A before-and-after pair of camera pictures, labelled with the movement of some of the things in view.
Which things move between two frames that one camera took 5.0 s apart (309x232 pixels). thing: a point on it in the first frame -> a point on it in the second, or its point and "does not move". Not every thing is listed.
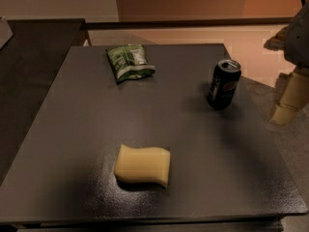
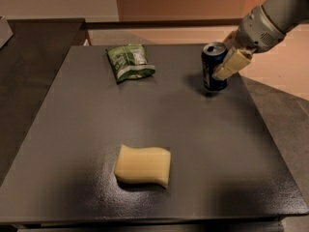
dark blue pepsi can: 224,83 -> 212,55
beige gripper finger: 293,95 -> 235,60
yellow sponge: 151,164 does not move
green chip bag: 128,62 does not move
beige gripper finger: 277,42 -> 232,41
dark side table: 29,63 does not move
